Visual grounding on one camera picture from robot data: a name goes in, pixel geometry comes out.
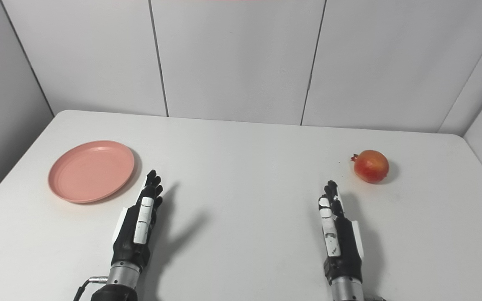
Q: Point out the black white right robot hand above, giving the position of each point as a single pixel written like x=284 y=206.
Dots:
x=345 y=251

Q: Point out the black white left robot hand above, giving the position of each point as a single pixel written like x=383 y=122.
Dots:
x=130 y=238

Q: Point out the pink round plate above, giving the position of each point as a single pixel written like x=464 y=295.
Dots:
x=91 y=171

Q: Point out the red pomegranate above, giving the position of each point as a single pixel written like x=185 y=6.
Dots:
x=371 y=166

